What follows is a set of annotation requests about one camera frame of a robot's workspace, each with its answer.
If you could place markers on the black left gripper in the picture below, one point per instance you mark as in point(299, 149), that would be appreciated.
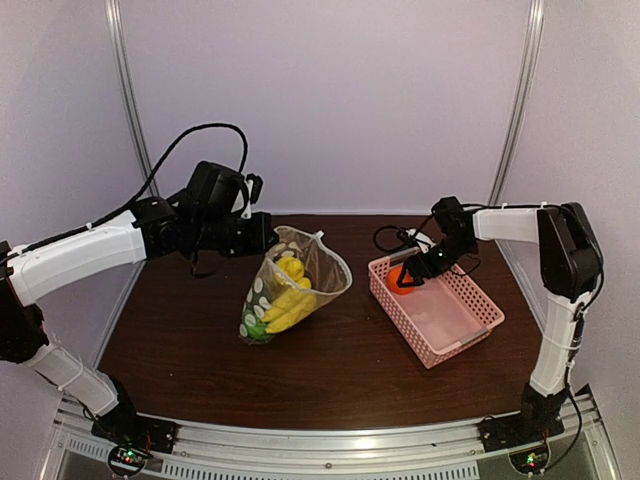
point(259, 244)

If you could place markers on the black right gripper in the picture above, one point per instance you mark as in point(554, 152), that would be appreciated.
point(412, 263)

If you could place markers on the orange toy fruit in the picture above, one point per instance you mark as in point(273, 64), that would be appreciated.
point(398, 284)

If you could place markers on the yellow toy lemon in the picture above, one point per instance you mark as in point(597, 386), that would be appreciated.
point(290, 267)

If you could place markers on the clear polka dot zip bag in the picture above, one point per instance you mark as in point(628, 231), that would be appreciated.
point(329, 273)

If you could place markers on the yellow toy banana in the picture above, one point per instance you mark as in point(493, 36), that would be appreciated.
point(292, 306)

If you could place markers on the green striped toy watermelon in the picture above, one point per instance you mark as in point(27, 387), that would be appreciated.
point(257, 333)

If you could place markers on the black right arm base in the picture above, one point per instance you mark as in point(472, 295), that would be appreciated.
point(538, 418)

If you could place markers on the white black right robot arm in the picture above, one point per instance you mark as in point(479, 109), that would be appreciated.
point(570, 262)

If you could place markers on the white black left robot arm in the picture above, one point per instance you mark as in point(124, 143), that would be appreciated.
point(212, 213)

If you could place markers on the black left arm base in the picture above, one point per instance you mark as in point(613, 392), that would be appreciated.
point(124, 426)

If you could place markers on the pink perforated plastic basket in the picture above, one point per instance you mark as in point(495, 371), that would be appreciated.
point(440, 318)

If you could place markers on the right green circuit board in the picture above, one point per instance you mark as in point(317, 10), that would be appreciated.
point(530, 461)

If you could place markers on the green circuit board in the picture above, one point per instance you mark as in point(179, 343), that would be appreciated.
point(124, 461)
point(530, 461)

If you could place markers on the left green circuit board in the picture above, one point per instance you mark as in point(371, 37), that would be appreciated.
point(124, 461)

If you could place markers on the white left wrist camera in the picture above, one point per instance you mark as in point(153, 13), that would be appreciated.
point(250, 189)

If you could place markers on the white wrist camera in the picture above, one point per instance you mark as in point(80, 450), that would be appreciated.
point(413, 237)
point(250, 189)

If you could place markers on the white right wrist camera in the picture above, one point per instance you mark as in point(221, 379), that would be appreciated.
point(413, 237)

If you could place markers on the aluminium front rail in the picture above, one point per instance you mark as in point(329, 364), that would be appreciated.
point(451, 450)

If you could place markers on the left aluminium corner post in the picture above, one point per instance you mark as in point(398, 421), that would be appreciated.
point(132, 115)

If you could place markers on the aluminium corner post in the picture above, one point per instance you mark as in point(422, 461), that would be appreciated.
point(529, 60)
point(132, 115)

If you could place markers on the right aluminium corner post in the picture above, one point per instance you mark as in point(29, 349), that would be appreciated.
point(529, 60)

